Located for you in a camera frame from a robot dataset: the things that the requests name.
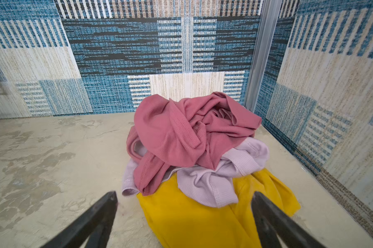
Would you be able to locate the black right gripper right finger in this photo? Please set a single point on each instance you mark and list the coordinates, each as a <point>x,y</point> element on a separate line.
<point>273,224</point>

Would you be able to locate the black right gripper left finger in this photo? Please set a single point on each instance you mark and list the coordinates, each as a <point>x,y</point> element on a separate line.
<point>92,228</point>

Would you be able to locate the light lilac cloth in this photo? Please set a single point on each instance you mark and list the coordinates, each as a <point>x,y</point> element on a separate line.
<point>214,187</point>

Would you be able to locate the yellow cloth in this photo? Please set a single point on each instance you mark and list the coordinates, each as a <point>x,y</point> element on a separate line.
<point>180,222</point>

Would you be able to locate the dark pink cloth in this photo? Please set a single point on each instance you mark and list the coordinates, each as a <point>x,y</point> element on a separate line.
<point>192,131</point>

